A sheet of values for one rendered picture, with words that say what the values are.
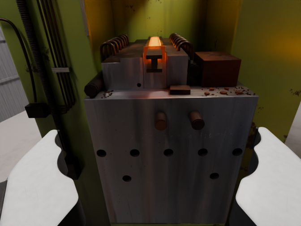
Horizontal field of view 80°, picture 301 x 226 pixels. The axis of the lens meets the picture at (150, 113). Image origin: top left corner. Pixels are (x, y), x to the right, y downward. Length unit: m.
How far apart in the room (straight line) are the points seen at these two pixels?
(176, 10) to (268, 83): 0.48
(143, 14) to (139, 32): 0.07
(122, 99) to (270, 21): 0.46
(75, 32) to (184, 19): 0.49
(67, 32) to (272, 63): 0.61
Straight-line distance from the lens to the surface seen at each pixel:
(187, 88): 0.41
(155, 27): 0.90
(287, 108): 0.77
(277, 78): 0.70
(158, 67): 0.34
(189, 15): 0.91
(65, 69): 0.62
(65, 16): 0.61
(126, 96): 0.41
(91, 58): 0.60
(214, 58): 0.46
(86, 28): 0.59
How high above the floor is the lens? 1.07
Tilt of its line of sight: 27 degrees down
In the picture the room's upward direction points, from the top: 2 degrees counter-clockwise
